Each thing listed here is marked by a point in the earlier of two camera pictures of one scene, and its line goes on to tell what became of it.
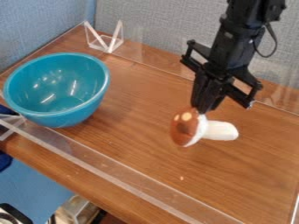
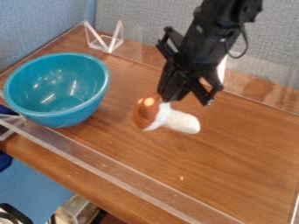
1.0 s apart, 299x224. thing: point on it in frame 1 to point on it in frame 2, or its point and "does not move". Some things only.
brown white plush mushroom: (191, 127) to (154, 115)
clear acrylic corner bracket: (96, 41) does not move
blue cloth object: (6, 159) does not move
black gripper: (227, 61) to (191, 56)
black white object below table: (14, 216) does not move
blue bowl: (55, 89) does not move
